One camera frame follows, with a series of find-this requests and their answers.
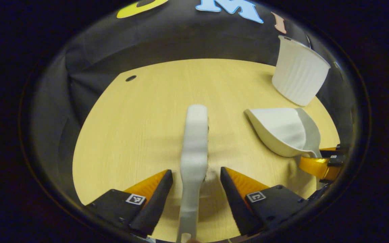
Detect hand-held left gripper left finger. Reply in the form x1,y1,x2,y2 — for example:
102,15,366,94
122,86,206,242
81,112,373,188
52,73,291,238
86,169,174,238

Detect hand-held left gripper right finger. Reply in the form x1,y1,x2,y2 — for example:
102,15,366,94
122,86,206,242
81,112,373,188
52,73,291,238
220,167,311,237

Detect white plastic dustpan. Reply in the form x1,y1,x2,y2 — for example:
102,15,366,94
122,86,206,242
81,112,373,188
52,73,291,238
244,107,322,158

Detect small white broom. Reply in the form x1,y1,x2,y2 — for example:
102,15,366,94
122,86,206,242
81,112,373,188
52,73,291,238
176,104,210,243

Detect white ribbed garbage bin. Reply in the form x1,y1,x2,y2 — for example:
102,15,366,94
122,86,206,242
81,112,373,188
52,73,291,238
271,35,331,107

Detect black backdrop cloth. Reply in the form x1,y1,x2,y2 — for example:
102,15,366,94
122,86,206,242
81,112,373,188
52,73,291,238
29,0,354,203

